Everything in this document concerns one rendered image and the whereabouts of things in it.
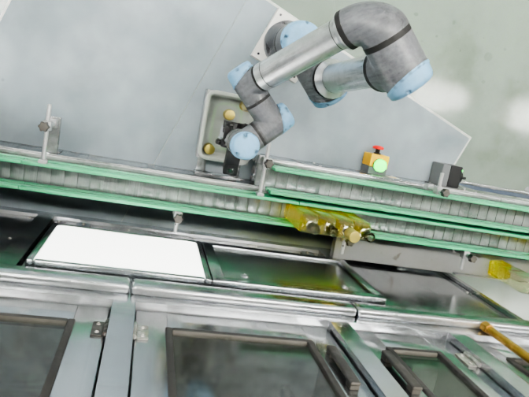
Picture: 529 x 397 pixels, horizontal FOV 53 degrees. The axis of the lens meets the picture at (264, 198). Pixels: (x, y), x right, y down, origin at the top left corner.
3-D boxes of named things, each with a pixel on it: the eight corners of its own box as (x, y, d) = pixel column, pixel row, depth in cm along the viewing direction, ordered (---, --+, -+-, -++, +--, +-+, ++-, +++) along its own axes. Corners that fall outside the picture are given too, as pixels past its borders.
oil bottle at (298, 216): (282, 216, 177) (300, 233, 156) (286, 200, 176) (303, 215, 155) (299, 218, 178) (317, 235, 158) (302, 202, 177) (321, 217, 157)
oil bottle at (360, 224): (331, 223, 181) (353, 241, 160) (334, 207, 180) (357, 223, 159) (346, 225, 182) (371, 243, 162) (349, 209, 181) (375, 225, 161)
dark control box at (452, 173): (427, 181, 199) (438, 185, 191) (432, 160, 198) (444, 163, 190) (446, 184, 201) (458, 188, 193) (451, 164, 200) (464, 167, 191)
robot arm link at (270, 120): (278, 90, 142) (244, 113, 141) (300, 125, 145) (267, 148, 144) (271, 90, 149) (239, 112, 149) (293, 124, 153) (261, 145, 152)
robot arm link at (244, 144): (268, 149, 143) (242, 167, 142) (260, 145, 153) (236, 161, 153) (253, 124, 141) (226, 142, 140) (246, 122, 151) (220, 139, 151)
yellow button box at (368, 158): (359, 169, 193) (367, 172, 186) (364, 150, 191) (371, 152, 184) (377, 172, 194) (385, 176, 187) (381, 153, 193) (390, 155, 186)
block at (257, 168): (248, 181, 179) (251, 185, 172) (253, 153, 177) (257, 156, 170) (258, 183, 180) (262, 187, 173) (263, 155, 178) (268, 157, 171)
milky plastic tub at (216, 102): (194, 154, 179) (196, 157, 171) (205, 88, 176) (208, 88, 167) (244, 163, 183) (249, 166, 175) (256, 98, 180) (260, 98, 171)
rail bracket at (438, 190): (420, 188, 185) (440, 196, 172) (425, 168, 184) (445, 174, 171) (430, 191, 186) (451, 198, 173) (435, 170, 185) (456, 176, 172)
